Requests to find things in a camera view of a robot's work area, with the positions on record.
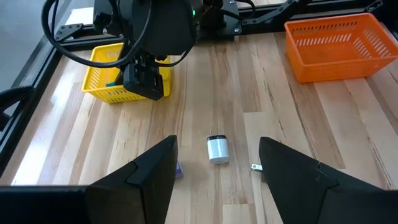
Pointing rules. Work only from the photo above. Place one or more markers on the white cylindrical charger black cap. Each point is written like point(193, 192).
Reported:
point(217, 151)

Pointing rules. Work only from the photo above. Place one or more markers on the yellow plastic basket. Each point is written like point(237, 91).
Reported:
point(99, 77)

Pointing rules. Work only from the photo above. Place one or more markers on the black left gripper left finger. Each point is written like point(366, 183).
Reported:
point(146, 186)

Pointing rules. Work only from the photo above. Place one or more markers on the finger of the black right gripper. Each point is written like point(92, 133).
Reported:
point(120, 78)

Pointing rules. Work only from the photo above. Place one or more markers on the black USB wall charger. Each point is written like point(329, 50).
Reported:
point(256, 167)

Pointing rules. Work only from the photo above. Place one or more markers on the orange plastic basket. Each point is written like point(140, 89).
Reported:
point(326, 70)

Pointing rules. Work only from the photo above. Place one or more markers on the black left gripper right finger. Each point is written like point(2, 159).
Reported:
point(295, 186)

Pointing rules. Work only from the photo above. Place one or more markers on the purple white USB charger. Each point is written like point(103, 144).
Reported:
point(179, 171)

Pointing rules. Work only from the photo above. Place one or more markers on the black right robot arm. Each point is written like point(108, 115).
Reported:
point(161, 28)

